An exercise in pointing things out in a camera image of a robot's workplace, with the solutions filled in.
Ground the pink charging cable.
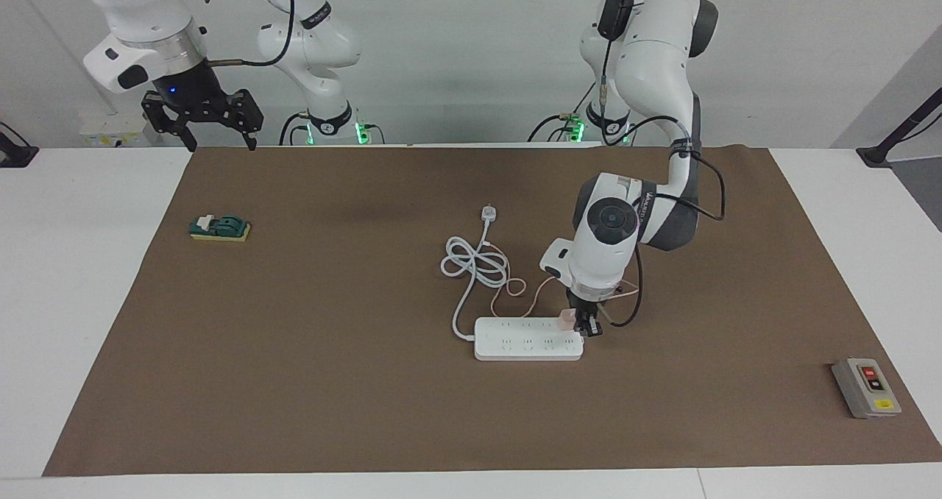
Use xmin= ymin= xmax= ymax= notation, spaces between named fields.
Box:
xmin=489 ymin=275 xmax=640 ymax=319

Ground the white power strip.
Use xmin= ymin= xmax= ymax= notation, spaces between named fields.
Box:
xmin=473 ymin=316 xmax=586 ymax=361

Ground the black clamp stand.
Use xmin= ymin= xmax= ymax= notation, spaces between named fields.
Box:
xmin=857 ymin=87 xmax=942 ymax=169
xmin=0 ymin=122 xmax=39 ymax=169

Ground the brown paper table mat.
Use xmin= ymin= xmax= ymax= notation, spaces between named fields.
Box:
xmin=43 ymin=146 xmax=942 ymax=478

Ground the black right base cable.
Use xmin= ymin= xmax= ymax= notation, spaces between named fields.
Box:
xmin=278 ymin=111 xmax=310 ymax=146

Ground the black base cable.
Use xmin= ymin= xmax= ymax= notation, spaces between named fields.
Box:
xmin=278 ymin=111 xmax=310 ymax=146
xmin=526 ymin=79 xmax=598 ymax=145

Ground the white power strip cable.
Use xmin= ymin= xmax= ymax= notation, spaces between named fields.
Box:
xmin=440 ymin=205 xmax=510 ymax=340

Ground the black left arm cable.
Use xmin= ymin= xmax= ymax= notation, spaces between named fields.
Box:
xmin=595 ymin=0 xmax=726 ymax=328

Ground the black left base cable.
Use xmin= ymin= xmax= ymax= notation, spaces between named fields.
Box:
xmin=526 ymin=79 xmax=598 ymax=145

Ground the grey on-off switch box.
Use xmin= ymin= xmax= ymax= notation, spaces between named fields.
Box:
xmin=832 ymin=357 xmax=903 ymax=420

